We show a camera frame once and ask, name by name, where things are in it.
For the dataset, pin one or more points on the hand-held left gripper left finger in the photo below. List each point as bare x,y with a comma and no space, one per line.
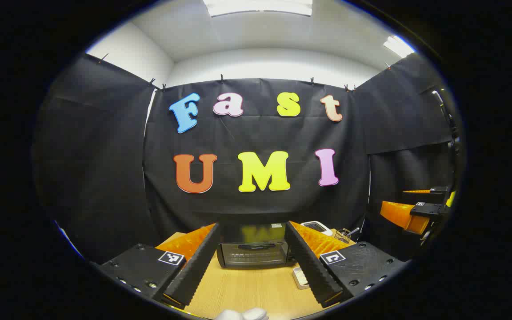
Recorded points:
194,271

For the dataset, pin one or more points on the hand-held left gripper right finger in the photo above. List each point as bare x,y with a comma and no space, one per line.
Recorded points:
309,266

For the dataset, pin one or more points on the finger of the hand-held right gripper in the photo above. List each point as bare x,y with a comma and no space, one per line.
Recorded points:
429,210
438,190

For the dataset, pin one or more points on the black electric oven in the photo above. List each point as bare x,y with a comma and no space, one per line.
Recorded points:
251,255

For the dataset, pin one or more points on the white rectangular tray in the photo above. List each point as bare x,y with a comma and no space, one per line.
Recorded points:
300,278

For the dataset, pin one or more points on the white toaster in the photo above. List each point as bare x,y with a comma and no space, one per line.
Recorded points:
316,226

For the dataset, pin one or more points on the clear utensil holder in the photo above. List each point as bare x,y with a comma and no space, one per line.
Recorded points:
342,235

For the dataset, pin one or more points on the ceiling light panel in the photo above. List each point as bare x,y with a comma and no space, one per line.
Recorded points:
398,46
258,6

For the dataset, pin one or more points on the black backdrop cloth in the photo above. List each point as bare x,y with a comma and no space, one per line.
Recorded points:
105,155

